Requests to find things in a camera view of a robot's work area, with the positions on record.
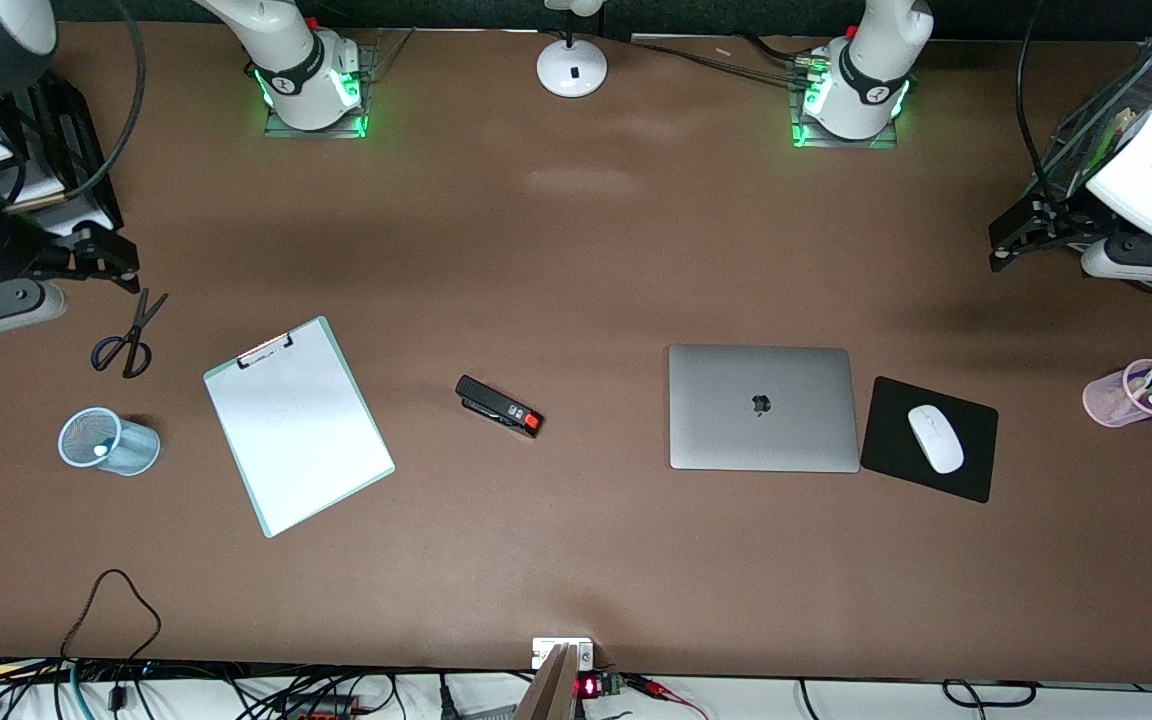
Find silver laptop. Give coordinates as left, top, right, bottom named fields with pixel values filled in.
left=669, top=345, right=861, bottom=473

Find black scissors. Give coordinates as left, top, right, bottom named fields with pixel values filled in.
left=91, top=288, right=169, bottom=379

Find black mesh desk organizer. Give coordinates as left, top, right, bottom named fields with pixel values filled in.
left=1031, top=30, right=1152, bottom=206

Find black stacked paper tray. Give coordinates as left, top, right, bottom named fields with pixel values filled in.
left=0, top=75, right=125, bottom=246

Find pink translucent pen cup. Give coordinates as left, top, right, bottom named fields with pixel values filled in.
left=1083, top=358, right=1152, bottom=429

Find blue mesh pen cup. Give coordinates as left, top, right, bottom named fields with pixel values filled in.
left=58, top=407, right=161, bottom=477

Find white computer mouse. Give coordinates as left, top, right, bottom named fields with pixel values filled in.
left=908, top=404, right=965, bottom=475

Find black mouse pad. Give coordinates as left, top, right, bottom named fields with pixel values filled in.
left=860, top=376, right=999, bottom=504

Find white clipboard with green edge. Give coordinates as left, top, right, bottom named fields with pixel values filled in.
left=203, top=316, right=396, bottom=539

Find black stapler with red end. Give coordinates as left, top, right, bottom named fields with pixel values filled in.
left=455, top=375, right=544, bottom=439

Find black orange power strip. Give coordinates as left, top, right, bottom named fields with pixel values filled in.
left=281, top=695, right=362, bottom=720

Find white round lamp base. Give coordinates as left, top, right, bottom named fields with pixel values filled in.
left=536, top=0, right=609, bottom=99

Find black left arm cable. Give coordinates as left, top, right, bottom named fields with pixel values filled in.
left=1016, top=0, right=1069, bottom=203

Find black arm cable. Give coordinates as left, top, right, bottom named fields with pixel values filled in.
left=64, top=0, right=148, bottom=203
left=1016, top=0, right=1069, bottom=203

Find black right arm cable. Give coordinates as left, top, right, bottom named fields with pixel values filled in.
left=64, top=0, right=148, bottom=203

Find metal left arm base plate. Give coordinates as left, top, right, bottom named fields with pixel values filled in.
left=791, top=55, right=899, bottom=151

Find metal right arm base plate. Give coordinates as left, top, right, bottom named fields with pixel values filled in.
left=264, top=30, right=413, bottom=139

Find black cables at arm base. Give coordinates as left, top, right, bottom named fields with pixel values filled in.
left=631, top=35, right=815, bottom=91

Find black looped cable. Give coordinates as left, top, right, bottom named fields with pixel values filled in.
left=61, top=568, right=162, bottom=663

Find black flat cable loop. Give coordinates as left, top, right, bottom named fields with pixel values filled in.
left=941, top=679, right=1039, bottom=707

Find white mounting bracket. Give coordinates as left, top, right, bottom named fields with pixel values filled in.
left=532, top=638, right=595, bottom=671

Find red clip wires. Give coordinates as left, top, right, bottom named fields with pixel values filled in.
left=626, top=675, right=709, bottom=720

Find grey camera post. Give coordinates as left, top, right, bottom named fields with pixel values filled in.
left=514, top=645, right=577, bottom=720

